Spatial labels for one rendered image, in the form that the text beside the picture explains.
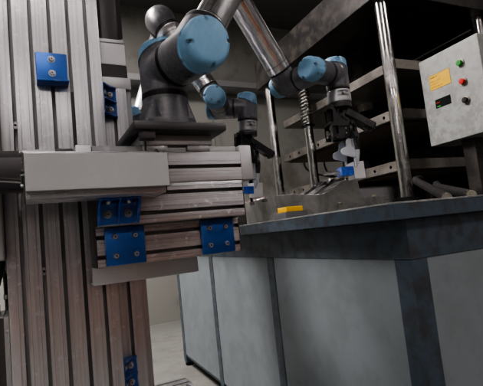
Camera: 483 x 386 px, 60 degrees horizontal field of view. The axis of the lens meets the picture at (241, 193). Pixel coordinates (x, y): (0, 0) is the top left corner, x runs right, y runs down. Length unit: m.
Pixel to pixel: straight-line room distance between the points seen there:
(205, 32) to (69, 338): 0.80
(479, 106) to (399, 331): 1.16
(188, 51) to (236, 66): 4.05
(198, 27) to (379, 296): 0.75
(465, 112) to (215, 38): 1.28
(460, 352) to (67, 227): 0.97
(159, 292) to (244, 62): 2.72
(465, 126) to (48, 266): 1.65
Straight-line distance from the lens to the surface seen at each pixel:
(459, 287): 1.11
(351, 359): 1.24
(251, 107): 1.62
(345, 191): 1.67
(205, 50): 0.98
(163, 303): 4.28
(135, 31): 4.75
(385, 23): 2.25
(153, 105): 1.07
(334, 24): 2.48
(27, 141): 1.17
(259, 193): 1.59
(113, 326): 1.17
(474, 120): 1.99
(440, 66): 2.13
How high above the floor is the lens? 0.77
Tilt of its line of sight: 6 degrees up
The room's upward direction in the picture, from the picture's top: 6 degrees counter-clockwise
